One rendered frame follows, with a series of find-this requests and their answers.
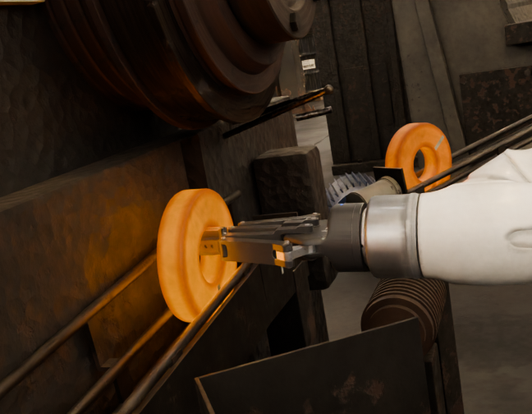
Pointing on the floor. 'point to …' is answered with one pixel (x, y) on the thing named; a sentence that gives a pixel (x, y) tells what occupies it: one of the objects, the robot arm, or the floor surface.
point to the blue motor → (336, 195)
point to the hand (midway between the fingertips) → (199, 241)
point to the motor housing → (421, 300)
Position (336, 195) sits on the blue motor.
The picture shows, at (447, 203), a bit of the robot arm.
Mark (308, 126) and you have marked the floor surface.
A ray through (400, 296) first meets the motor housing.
